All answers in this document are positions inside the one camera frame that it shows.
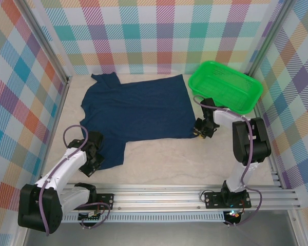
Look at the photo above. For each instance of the navy blue t-shirt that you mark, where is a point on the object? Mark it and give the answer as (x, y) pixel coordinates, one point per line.
(138, 110)

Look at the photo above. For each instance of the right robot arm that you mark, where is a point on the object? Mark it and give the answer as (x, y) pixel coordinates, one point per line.
(249, 143)

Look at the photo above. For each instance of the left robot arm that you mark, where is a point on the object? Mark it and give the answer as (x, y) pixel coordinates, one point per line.
(66, 164)

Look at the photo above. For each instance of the green plastic basket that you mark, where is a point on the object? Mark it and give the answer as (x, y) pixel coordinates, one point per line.
(226, 87)

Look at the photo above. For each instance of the small circuit board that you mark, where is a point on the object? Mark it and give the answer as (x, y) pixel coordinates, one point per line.
(91, 216)
(233, 215)

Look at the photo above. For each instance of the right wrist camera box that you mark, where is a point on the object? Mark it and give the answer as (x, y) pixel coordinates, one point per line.
(208, 105)

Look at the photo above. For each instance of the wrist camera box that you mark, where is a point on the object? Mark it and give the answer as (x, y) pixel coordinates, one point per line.
(95, 139)
(208, 105)

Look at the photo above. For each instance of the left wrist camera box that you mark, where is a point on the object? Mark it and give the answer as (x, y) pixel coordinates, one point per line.
(95, 139)

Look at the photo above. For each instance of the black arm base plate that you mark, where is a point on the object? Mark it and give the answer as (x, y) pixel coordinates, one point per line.
(213, 200)
(106, 201)

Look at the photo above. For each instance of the aluminium mounting rail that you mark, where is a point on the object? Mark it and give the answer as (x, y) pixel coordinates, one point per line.
(156, 198)

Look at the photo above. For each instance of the aluminium frame post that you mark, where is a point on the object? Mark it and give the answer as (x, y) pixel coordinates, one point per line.
(268, 38)
(45, 42)

